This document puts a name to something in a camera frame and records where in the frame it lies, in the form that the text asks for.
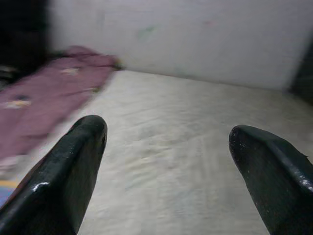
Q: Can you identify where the purple cartoon print blanket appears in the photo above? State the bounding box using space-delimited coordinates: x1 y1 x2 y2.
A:
0 45 123 177

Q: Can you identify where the black tufted headboard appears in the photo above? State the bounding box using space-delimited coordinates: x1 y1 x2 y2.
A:
288 41 313 106

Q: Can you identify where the white quilted mattress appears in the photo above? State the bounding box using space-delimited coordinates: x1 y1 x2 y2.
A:
0 70 313 235

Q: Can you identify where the colourful children's book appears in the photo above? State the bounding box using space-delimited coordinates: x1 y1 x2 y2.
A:
0 180 22 209

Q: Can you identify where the large black cabinet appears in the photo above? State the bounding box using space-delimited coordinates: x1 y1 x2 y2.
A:
0 0 53 91

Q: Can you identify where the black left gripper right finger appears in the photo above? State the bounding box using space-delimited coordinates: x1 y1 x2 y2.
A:
228 125 313 235

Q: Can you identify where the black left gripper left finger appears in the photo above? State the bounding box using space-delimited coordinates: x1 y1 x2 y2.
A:
0 115 108 235

